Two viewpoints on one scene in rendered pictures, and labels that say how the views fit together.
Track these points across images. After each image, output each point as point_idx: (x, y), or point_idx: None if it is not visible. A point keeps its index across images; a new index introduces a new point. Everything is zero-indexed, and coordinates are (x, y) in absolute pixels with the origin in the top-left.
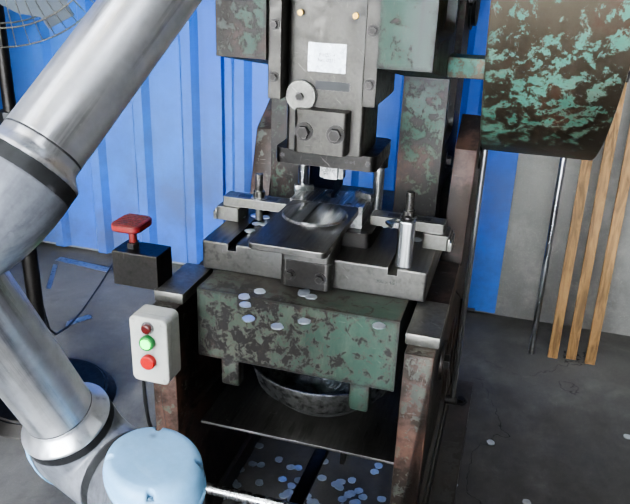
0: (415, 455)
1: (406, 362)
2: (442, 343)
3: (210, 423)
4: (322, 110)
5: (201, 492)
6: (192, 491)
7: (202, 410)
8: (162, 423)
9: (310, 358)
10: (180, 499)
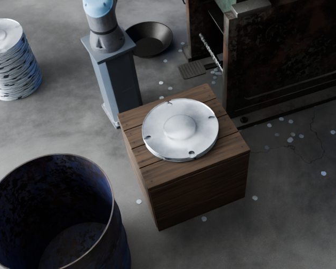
0: (226, 58)
1: (224, 16)
2: (287, 25)
3: (209, 13)
4: None
5: (103, 13)
6: (97, 10)
7: (209, 6)
8: (186, 2)
9: (220, 0)
10: (93, 10)
